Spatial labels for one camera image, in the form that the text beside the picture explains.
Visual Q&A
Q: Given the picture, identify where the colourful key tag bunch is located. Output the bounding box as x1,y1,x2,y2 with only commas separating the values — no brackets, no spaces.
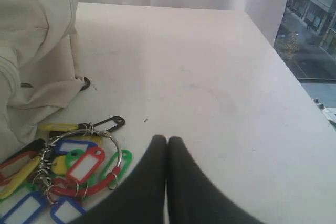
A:
1,116,133,223

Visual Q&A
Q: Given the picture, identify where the cream duffel bag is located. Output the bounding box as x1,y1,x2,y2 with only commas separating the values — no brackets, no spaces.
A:
1,0,85,158

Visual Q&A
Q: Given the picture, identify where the window with street view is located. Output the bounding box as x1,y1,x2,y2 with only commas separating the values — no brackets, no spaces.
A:
274,0,335,126

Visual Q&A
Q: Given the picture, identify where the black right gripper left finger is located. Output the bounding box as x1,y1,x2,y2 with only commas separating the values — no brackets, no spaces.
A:
72,135,168,224

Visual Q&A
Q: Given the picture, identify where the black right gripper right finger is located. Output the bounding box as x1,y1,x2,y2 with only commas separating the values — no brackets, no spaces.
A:
167,136,261,223

